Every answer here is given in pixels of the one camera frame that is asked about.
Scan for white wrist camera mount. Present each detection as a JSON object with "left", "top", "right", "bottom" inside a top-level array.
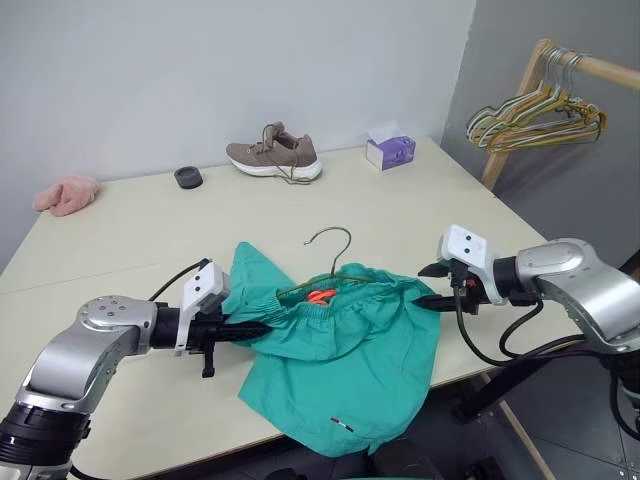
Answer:
[
  {"left": 174, "top": 261, "right": 232, "bottom": 357},
  {"left": 438, "top": 224, "right": 507, "bottom": 307}
]

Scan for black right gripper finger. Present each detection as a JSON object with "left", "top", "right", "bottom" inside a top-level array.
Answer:
[
  {"left": 414, "top": 295, "right": 460, "bottom": 312},
  {"left": 416, "top": 263, "right": 453, "bottom": 280}
]

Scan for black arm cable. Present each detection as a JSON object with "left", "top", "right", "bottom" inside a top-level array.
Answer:
[
  {"left": 147, "top": 257, "right": 212, "bottom": 304},
  {"left": 451, "top": 269, "right": 604, "bottom": 370}
]

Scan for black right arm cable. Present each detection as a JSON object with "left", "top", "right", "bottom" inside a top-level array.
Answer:
[{"left": 451, "top": 269, "right": 604, "bottom": 370}]

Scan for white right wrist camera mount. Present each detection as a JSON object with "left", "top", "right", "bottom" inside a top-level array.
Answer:
[{"left": 438, "top": 224, "right": 507, "bottom": 307}]

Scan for taupe sneaker with white sole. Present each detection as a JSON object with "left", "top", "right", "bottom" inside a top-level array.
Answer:
[{"left": 225, "top": 121, "right": 324, "bottom": 186}]

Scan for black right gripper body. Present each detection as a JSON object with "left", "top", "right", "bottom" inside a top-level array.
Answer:
[{"left": 447, "top": 258, "right": 490, "bottom": 316}]

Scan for green shorts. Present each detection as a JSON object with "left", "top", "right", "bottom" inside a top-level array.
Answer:
[{"left": 222, "top": 241, "right": 442, "bottom": 457}]

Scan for olive wire clothes hanger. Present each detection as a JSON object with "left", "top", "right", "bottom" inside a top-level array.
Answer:
[{"left": 277, "top": 227, "right": 374, "bottom": 301}]

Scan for wooden clothes rack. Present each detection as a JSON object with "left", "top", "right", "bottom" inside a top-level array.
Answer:
[{"left": 481, "top": 38, "right": 640, "bottom": 192}]

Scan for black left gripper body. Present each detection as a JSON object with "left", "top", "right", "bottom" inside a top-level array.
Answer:
[{"left": 184, "top": 310, "right": 230, "bottom": 379}]

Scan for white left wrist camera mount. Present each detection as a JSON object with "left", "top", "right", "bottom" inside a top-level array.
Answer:
[{"left": 174, "top": 261, "right": 232, "bottom": 357}]

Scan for pink fluffy slipper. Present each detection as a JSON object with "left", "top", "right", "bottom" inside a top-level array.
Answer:
[{"left": 33, "top": 173, "right": 101, "bottom": 218}]

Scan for black metal bar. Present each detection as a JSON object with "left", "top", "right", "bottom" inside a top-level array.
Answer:
[{"left": 451, "top": 347, "right": 576, "bottom": 426}]

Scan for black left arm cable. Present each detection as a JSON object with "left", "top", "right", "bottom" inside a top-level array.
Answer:
[{"left": 147, "top": 257, "right": 212, "bottom": 304}]

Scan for purple tissue box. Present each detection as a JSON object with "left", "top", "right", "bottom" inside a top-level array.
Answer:
[{"left": 364, "top": 120, "right": 417, "bottom": 172}]

